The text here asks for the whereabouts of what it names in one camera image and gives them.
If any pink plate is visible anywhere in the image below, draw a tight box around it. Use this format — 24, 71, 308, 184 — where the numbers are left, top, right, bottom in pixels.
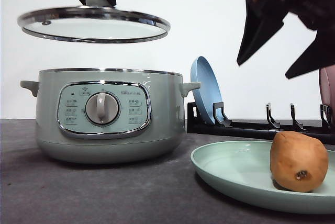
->
319, 64, 335, 130

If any green plate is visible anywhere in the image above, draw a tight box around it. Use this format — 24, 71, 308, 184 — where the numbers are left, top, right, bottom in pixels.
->
191, 140, 335, 214

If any blue plate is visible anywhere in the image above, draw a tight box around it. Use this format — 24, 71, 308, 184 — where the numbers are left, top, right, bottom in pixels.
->
191, 56, 223, 124

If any black dish rack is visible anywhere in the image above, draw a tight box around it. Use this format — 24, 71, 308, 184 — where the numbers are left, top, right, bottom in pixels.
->
187, 102, 335, 144

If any glass pot lid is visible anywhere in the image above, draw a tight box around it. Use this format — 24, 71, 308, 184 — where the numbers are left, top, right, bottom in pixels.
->
17, 6, 171, 43

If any brown potato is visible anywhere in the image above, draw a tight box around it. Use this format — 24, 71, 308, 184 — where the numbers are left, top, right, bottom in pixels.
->
270, 131, 329, 192

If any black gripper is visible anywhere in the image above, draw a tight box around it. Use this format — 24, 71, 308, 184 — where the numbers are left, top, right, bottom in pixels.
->
237, 0, 335, 79

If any green electric steamer pot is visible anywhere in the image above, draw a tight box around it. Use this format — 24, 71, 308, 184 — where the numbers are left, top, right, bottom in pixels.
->
20, 68, 201, 164

